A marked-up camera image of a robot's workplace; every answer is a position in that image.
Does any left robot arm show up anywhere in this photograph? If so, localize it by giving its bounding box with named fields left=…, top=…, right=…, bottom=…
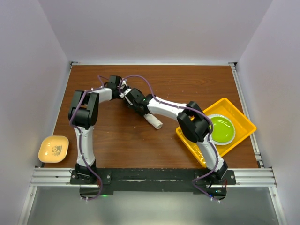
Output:
left=68, top=75, right=122, bottom=184

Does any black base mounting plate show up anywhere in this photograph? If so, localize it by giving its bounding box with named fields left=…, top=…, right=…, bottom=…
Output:
left=70, top=168, right=236, bottom=200

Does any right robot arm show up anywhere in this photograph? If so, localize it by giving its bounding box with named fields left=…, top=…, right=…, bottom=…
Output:
left=122, top=88, right=228, bottom=184

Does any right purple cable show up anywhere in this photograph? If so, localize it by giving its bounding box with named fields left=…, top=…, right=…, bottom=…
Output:
left=118, top=75, right=222, bottom=202

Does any aluminium table frame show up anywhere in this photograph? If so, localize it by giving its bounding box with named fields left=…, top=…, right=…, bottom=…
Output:
left=17, top=61, right=288, bottom=225

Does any purple cable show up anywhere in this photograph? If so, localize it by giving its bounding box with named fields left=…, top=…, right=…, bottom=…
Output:
left=69, top=75, right=104, bottom=201
left=118, top=75, right=222, bottom=202

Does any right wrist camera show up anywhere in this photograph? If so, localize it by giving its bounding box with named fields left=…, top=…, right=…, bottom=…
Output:
left=119, top=87, right=133, bottom=106

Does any white cloth napkin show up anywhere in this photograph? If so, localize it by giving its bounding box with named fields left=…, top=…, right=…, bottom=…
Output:
left=143, top=113, right=163, bottom=130

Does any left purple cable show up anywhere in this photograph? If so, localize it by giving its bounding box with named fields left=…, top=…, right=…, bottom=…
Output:
left=69, top=75, right=104, bottom=201

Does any yellow plastic tray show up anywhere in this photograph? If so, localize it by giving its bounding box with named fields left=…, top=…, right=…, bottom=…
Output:
left=175, top=97, right=256, bottom=168

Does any green plate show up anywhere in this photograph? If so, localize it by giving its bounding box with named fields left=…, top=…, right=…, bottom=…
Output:
left=208, top=114, right=236, bottom=145

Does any tan wooden plate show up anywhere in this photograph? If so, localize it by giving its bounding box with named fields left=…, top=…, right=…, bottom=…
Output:
left=38, top=135, right=69, bottom=163

